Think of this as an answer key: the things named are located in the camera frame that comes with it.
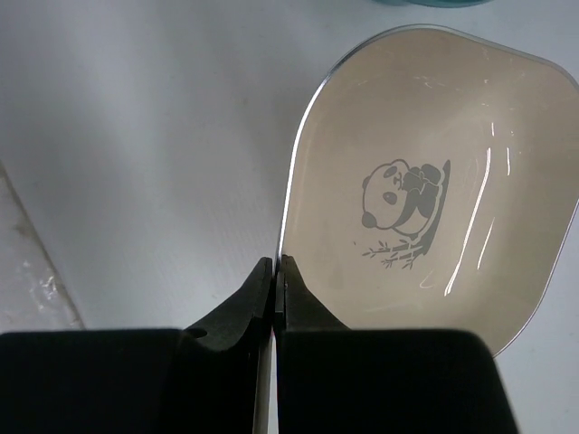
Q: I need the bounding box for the teal plastic bin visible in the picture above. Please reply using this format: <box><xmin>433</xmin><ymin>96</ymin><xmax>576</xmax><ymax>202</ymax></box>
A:
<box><xmin>376</xmin><ymin>0</ymin><xmax>489</xmax><ymax>8</ymax></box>

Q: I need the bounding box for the cream panda plate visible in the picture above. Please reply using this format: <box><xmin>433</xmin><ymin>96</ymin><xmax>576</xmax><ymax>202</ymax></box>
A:
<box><xmin>278</xmin><ymin>24</ymin><xmax>578</xmax><ymax>354</ymax></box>

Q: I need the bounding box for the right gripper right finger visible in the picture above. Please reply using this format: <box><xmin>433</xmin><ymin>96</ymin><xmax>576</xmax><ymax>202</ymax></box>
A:
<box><xmin>274</xmin><ymin>256</ymin><xmax>518</xmax><ymax>433</ymax></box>

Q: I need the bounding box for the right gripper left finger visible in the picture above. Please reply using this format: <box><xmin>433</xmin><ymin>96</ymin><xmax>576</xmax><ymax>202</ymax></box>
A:
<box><xmin>1</xmin><ymin>258</ymin><xmax>272</xmax><ymax>433</ymax></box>

